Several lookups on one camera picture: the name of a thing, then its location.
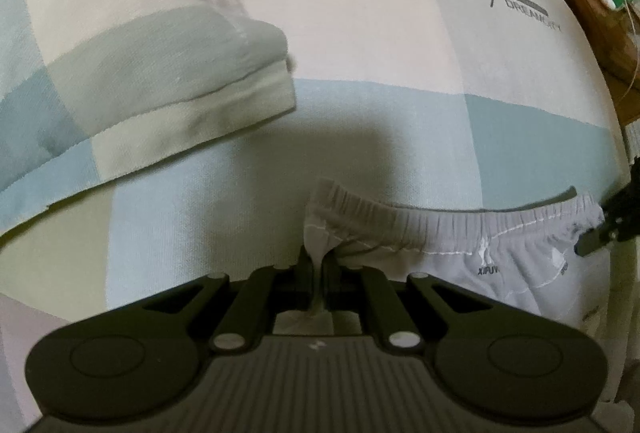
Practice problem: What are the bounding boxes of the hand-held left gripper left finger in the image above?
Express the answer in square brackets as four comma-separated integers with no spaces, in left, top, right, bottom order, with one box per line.
[115,245,313,356]

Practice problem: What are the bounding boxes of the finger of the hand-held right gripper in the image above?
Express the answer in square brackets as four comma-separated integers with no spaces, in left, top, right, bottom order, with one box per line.
[575,228,640,259]
[601,188,640,234]

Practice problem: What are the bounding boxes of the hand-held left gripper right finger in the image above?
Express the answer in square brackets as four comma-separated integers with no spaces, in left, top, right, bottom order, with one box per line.
[322,258,516,356]

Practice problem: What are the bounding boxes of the grey printed pants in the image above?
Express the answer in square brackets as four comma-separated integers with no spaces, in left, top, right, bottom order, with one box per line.
[272,178,608,339]

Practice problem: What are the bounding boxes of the large checked pillow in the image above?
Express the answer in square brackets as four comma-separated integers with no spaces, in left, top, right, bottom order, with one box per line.
[0,0,298,226]

